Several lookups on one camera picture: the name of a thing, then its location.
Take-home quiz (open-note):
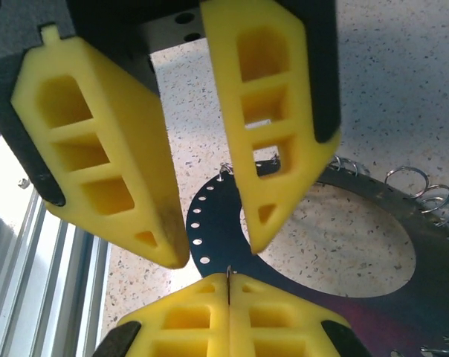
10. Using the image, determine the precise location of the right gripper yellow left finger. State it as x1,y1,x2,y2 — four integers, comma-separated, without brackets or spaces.
92,273,230,357

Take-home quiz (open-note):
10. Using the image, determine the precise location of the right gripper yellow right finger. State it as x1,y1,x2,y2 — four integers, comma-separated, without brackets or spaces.
229,274,372,357

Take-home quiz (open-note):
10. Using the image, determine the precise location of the black perforated metal ring disc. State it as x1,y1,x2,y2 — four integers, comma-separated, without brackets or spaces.
185,150,449,357

